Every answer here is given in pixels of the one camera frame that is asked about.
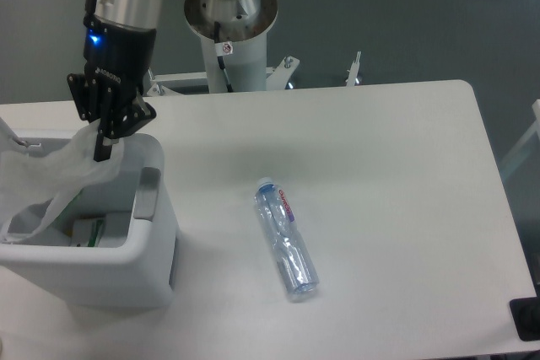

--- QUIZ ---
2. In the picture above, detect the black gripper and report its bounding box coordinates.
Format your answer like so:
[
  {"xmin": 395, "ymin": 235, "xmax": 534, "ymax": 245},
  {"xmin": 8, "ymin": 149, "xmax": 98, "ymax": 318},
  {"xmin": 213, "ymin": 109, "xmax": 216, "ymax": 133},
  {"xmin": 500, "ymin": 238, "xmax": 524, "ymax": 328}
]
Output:
[{"xmin": 67, "ymin": 18, "xmax": 157, "ymax": 162}]

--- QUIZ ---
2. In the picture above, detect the clear plastic bag with labels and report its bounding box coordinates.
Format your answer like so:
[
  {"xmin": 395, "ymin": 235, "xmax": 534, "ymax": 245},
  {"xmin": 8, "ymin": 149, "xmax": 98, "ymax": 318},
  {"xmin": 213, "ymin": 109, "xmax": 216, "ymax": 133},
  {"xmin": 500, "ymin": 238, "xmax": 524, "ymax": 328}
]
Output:
[{"xmin": 1, "ymin": 124, "xmax": 125, "ymax": 244}]

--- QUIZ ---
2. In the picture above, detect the crushed clear plastic bottle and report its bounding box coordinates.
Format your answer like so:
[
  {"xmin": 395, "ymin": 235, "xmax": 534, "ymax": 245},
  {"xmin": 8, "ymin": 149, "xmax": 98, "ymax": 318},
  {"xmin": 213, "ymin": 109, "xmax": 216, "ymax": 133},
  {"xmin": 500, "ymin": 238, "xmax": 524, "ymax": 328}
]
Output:
[{"xmin": 254, "ymin": 177, "xmax": 320, "ymax": 302}]

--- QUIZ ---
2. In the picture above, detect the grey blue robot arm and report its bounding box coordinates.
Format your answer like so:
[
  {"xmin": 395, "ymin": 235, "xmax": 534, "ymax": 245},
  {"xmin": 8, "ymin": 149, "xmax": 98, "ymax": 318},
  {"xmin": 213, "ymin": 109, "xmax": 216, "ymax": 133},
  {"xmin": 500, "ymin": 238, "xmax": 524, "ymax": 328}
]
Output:
[{"xmin": 67, "ymin": 0, "xmax": 163, "ymax": 162}]

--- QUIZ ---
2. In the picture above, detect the white trash can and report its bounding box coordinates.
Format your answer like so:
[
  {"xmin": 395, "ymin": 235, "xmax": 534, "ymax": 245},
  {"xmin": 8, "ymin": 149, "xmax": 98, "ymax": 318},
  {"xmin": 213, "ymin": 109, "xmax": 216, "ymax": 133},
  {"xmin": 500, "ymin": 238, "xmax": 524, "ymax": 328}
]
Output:
[{"xmin": 1, "ymin": 125, "xmax": 179, "ymax": 308}]

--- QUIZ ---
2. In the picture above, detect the green white carton in bin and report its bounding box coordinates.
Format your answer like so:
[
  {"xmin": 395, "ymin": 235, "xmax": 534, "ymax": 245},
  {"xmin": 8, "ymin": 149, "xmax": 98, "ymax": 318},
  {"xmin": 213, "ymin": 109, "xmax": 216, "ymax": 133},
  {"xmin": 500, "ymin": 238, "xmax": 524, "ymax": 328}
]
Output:
[{"xmin": 62, "ymin": 194, "xmax": 105, "ymax": 248}]

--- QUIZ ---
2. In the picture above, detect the black device at table edge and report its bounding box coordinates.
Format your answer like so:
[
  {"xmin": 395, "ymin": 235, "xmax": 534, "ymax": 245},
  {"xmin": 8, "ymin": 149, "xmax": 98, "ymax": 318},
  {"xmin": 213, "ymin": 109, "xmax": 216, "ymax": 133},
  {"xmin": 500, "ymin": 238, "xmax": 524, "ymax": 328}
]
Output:
[{"xmin": 510, "ymin": 297, "xmax": 539, "ymax": 341}]

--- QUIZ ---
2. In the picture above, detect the black cable on pedestal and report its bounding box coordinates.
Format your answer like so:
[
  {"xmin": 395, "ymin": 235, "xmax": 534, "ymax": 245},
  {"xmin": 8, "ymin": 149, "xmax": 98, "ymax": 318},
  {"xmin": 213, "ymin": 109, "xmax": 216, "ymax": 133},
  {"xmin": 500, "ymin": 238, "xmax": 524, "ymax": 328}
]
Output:
[{"xmin": 212, "ymin": 20, "xmax": 235, "ymax": 94}]

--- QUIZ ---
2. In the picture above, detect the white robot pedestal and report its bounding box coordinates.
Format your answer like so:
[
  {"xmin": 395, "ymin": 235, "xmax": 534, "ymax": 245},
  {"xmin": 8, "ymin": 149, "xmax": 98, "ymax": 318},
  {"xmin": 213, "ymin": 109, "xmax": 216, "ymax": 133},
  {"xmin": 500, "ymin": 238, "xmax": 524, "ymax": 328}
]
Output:
[{"xmin": 145, "ymin": 0, "xmax": 364, "ymax": 98}]

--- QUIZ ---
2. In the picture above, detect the white frame at right edge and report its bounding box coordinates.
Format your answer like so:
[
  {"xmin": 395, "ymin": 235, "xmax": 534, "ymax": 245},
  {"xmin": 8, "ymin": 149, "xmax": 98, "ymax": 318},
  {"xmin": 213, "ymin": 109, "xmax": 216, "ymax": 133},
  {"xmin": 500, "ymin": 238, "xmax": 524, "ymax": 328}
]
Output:
[{"xmin": 499, "ymin": 99, "xmax": 539, "ymax": 182}]

